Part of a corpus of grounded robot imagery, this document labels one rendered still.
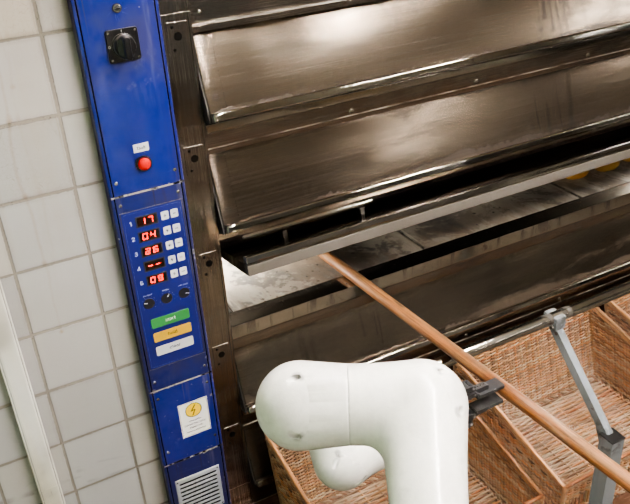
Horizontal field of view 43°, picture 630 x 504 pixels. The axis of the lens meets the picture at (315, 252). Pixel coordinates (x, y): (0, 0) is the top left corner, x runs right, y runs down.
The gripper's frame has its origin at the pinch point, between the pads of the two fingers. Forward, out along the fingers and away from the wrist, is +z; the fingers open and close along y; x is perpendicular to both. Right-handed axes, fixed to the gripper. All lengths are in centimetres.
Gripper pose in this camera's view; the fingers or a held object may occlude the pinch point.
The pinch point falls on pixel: (486, 395)
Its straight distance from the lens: 169.0
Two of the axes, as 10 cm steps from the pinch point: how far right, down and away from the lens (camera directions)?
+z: 8.7, -2.8, 4.0
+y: 0.5, 8.7, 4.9
